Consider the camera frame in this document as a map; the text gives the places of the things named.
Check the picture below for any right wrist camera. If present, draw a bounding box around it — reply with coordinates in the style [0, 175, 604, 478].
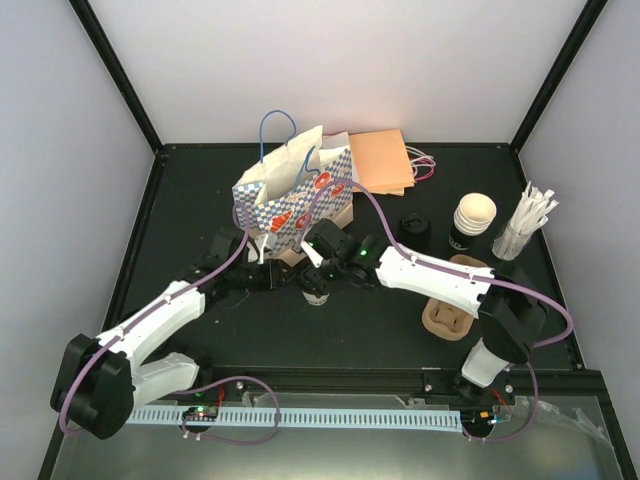
[300, 241, 325, 269]

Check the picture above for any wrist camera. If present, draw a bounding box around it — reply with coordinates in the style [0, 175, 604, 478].
[300, 241, 325, 269]
[254, 232, 276, 264]

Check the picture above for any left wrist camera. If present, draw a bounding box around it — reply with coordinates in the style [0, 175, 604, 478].
[254, 232, 276, 264]

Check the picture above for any blue checkered paper bag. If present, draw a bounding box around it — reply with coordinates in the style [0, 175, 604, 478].
[232, 125, 354, 265]

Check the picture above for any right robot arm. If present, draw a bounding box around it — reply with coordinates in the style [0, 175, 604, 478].
[300, 219, 548, 405]

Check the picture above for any white paper cup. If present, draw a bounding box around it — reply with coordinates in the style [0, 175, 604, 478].
[302, 292, 330, 306]

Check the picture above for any white slotted cable duct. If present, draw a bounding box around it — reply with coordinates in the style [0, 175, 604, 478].
[127, 405, 463, 433]

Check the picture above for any stack of paper cups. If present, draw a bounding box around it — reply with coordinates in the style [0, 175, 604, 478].
[448, 193, 497, 251]

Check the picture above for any purple cable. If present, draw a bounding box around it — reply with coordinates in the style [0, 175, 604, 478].
[58, 202, 251, 435]
[297, 179, 574, 346]

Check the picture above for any brown cardboard cup carrier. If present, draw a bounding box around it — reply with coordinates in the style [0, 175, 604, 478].
[422, 253, 489, 342]

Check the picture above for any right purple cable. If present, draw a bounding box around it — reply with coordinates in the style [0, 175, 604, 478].
[297, 179, 574, 346]

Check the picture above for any jar of straws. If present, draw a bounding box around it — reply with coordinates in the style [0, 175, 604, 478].
[492, 182, 559, 261]

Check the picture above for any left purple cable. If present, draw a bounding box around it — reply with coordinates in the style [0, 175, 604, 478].
[58, 202, 251, 435]

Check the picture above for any stack of orange paper bags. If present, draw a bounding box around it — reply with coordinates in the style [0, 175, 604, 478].
[322, 128, 436, 196]

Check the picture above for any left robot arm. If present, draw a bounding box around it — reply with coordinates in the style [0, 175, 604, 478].
[50, 228, 295, 439]

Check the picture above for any stack of black lids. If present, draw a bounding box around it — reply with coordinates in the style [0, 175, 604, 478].
[397, 212, 432, 250]

